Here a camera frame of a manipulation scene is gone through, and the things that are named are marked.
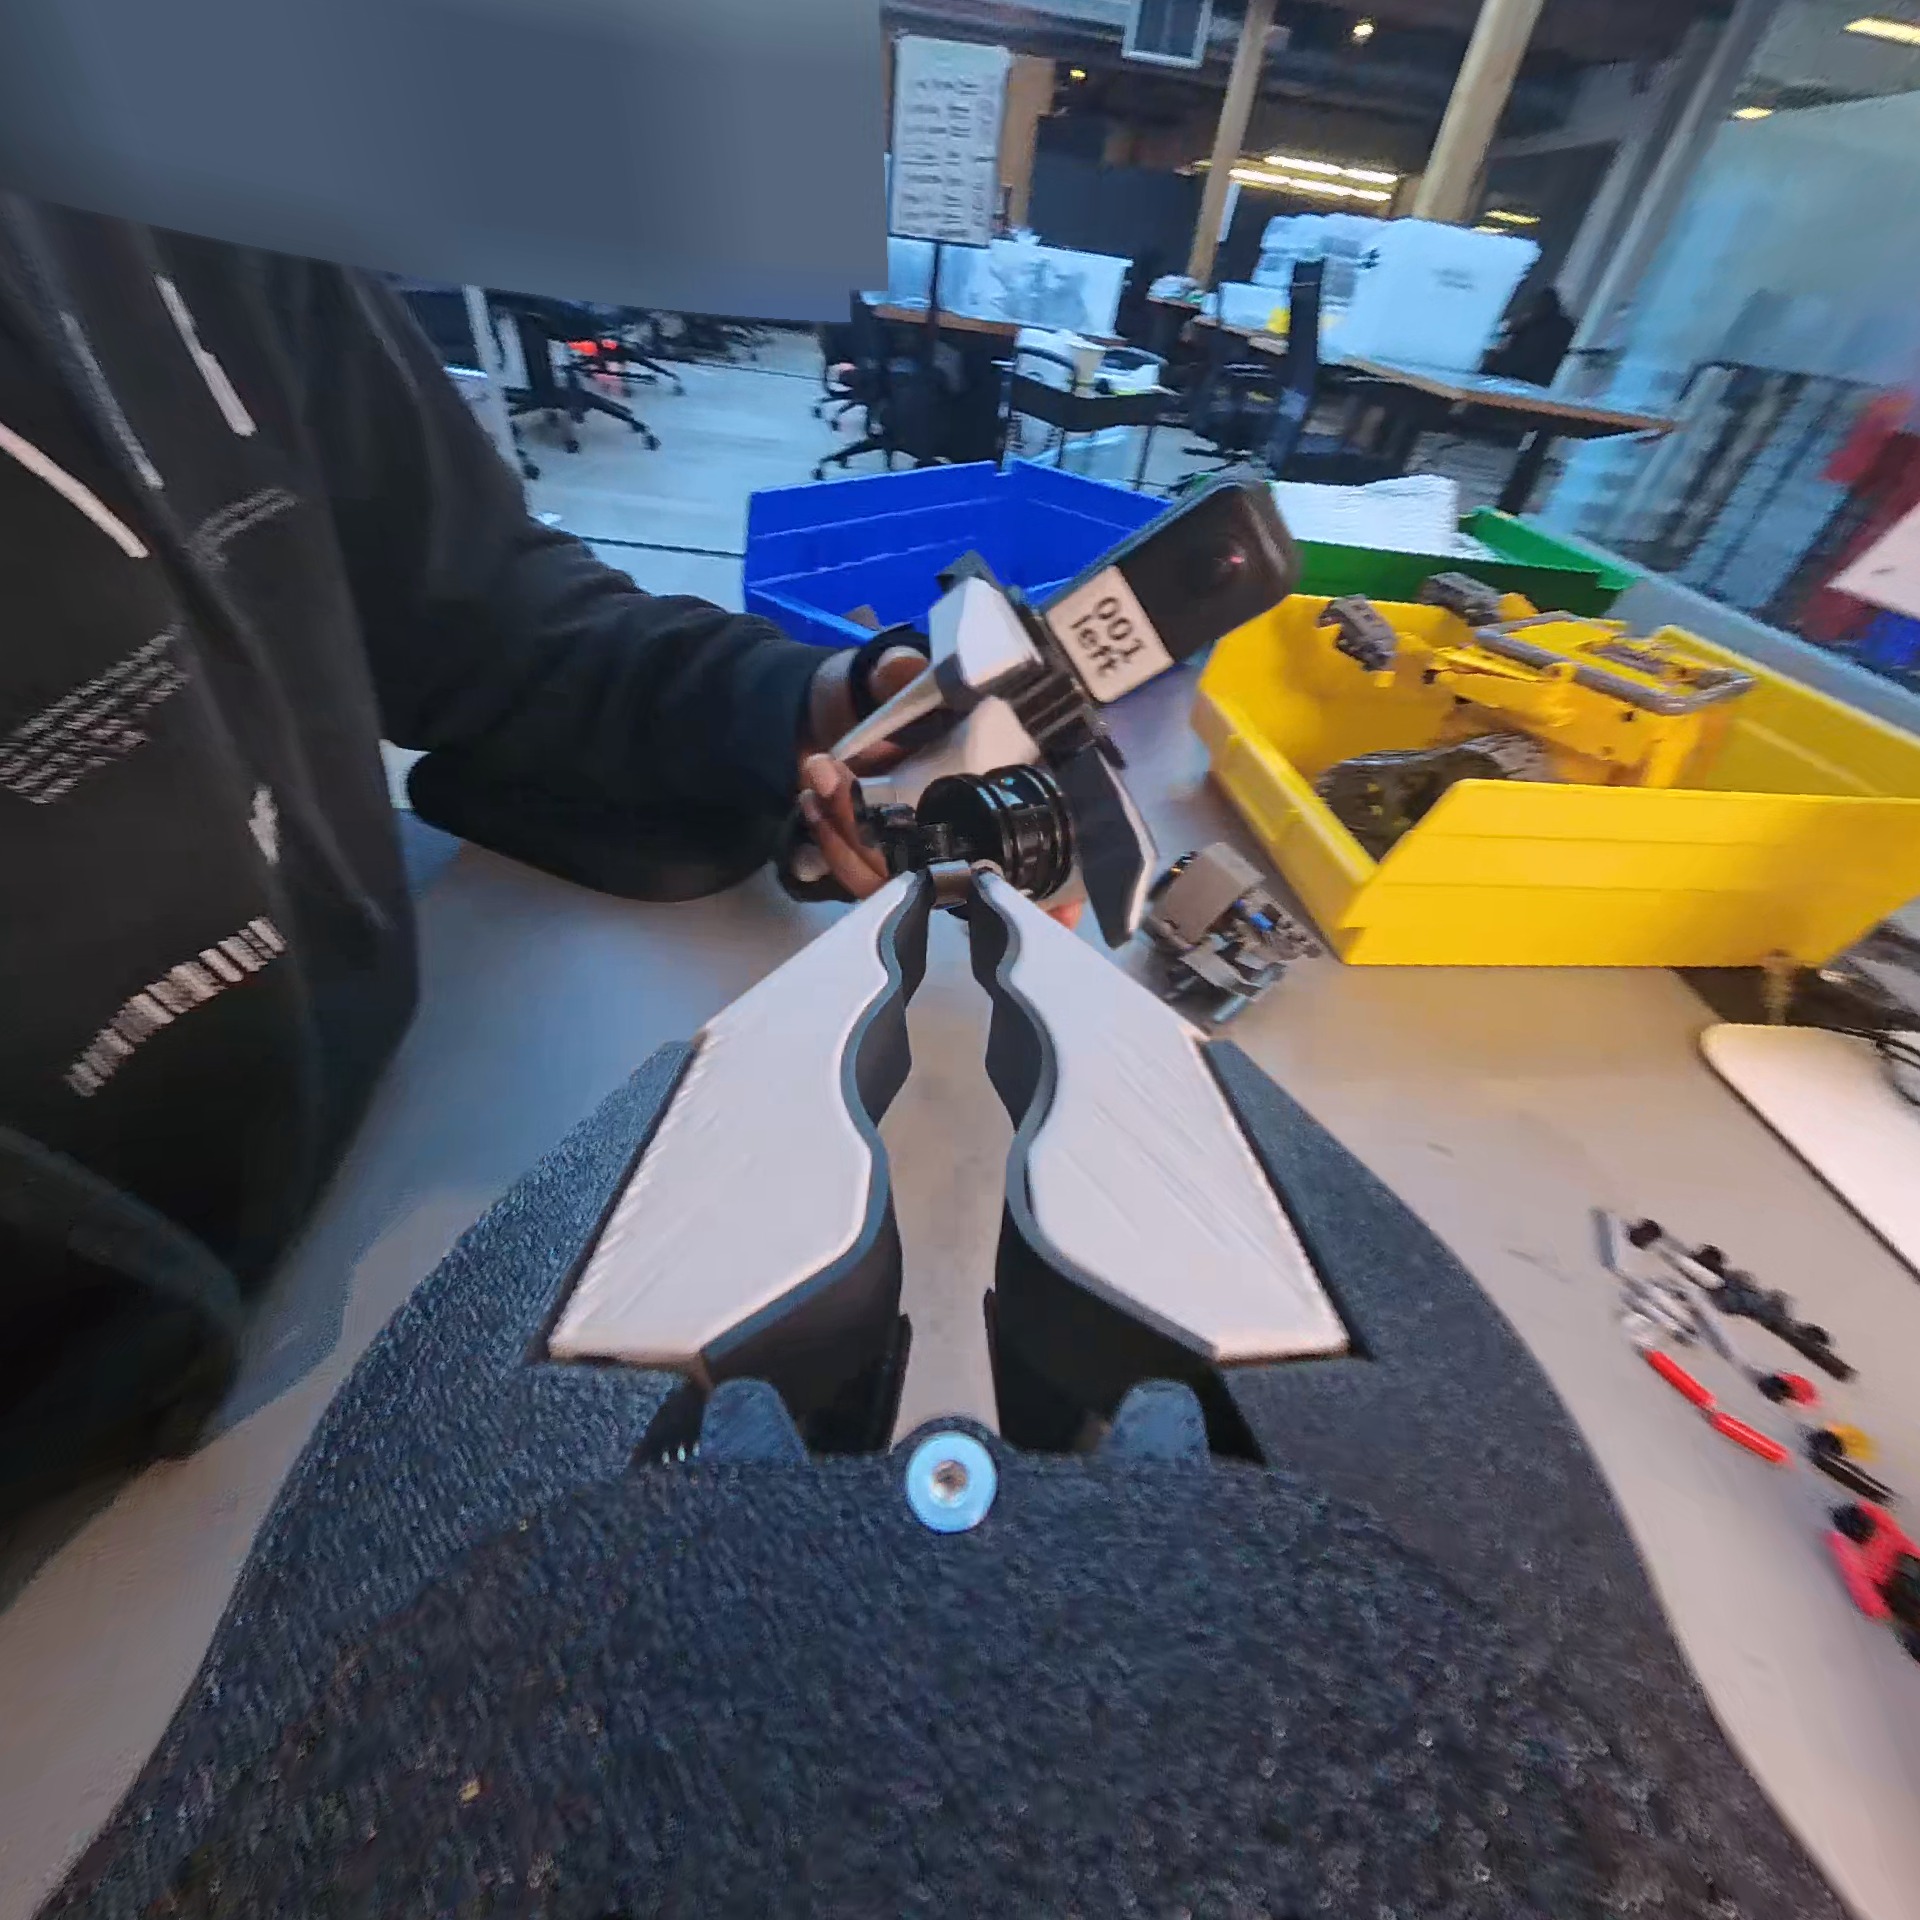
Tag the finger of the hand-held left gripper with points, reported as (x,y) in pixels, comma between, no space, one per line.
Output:
(977,638)
(1113,838)

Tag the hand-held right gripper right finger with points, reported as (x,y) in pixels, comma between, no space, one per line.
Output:
(1172,1185)

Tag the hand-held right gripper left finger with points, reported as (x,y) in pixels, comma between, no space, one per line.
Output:
(735,1185)

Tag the black toy wheel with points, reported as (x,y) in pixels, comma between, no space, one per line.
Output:
(1005,816)

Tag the grey desk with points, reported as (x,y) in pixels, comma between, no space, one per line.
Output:
(1501,1109)

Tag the person's left hand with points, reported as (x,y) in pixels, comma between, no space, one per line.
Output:
(849,847)

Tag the blue storage bin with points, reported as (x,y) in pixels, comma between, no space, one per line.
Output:
(901,539)

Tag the grey black brick model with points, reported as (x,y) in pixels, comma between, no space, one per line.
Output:
(1225,930)

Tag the white foam block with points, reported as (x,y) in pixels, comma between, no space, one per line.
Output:
(1374,506)

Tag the black office chair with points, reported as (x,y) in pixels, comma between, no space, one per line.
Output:
(915,391)
(579,382)

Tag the green storage bin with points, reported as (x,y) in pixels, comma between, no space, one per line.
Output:
(1531,563)

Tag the white storage box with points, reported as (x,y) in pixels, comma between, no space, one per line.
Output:
(1448,293)

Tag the yellow toy tracked vehicle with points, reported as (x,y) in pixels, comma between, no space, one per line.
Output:
(1561,689)

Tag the yellow storage bin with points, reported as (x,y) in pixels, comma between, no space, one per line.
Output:
(1576,885)

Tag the whiteboard sign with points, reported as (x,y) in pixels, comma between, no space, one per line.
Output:
(948,137)

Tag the pile of small brick pieces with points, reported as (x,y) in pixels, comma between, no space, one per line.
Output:
(1726,1320)

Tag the stack of coloured crates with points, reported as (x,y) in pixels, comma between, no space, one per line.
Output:
(1868,509)

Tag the person in black hoodie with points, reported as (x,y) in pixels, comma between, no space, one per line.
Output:
(180,751)

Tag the wooden support post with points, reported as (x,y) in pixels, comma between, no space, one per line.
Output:
(1229,137)
(1478,105)

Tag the white rounded base plate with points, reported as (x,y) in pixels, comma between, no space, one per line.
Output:
(1831,1125)

